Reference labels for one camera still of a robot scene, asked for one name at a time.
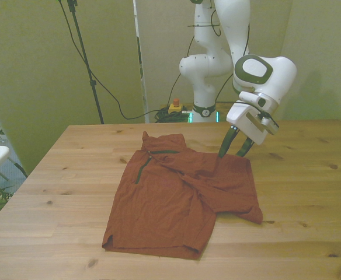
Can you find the yellow emergency stop button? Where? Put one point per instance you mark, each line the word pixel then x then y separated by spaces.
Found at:
pixel 176 107

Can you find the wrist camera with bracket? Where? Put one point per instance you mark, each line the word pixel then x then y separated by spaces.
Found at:
pixel 265 124

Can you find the black tripod stand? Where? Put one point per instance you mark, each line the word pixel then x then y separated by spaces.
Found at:
pixel 84 58

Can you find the rust red shorts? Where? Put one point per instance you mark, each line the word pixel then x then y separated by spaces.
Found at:
pixel 158 210

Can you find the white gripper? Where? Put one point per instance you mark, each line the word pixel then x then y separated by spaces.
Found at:
pixel 240 119

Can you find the white vertical partition strip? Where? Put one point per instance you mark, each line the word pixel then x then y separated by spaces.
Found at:
pixel 140 64

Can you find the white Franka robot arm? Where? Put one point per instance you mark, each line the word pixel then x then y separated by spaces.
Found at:
pixel 234 26

